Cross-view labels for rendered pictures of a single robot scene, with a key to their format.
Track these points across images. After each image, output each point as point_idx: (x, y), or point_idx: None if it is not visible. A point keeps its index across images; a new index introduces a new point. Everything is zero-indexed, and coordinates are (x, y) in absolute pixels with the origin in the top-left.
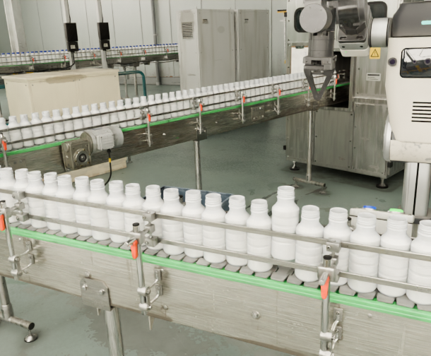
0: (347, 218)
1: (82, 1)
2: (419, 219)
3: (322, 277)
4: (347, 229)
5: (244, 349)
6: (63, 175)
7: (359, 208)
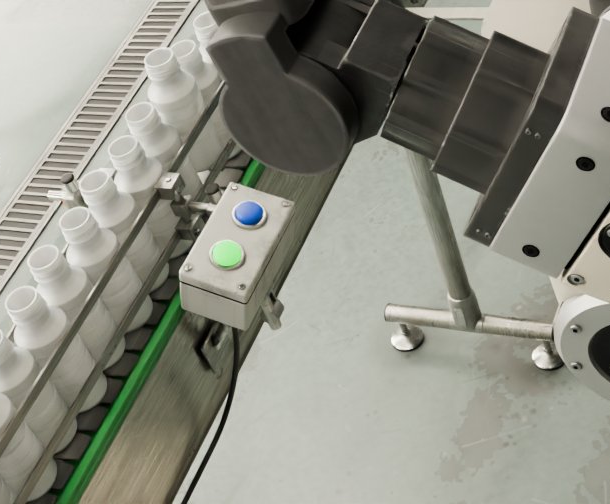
0: (127, 168)
1: None
2: None
3: (56, 191)
4: (121, 182)
5: None
6: None
7: (268, 204)
